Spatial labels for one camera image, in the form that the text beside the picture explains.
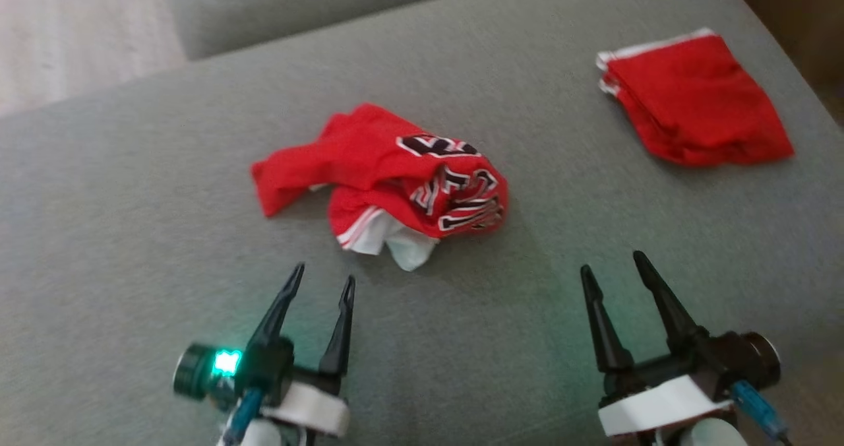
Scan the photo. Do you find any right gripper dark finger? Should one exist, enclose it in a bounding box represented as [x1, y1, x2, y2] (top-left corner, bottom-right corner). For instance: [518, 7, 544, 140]
[633, 251, 710, 358]
[580, 265, 634, 375]

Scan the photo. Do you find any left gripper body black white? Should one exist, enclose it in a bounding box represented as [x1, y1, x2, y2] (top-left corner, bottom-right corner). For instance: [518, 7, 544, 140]
[236, 340, 351, 437]

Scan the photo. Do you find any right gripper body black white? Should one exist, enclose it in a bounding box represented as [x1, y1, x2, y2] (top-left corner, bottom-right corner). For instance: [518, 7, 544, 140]
[597, 333, 734, 437]

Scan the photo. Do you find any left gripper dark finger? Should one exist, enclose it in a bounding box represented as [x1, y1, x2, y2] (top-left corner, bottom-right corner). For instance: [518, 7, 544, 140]
[249, 263, 307, 351]
[319, 275, 357, 376]

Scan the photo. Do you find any red basketball jersey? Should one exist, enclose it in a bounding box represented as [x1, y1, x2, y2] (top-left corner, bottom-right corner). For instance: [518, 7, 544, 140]
[251, 103, 510, 272]

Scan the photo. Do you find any folded red shorts white trim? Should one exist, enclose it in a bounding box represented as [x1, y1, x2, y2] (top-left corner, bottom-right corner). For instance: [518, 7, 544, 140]
[595, 28, 795, 168]

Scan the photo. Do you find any blue plug cable left gripper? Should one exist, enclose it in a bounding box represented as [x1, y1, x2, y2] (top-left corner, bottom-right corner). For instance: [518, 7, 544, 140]
[224, 387, 265, 444]

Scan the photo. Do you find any blue plug cable gripper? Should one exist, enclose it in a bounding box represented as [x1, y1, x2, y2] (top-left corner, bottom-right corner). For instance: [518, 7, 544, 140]
[224, 387, 265, 444]
[731, 380, 793, 446]

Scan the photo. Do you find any blue plug cable right gripper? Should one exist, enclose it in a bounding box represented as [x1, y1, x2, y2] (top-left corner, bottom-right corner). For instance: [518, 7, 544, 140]
[731, 380, 793, 446]

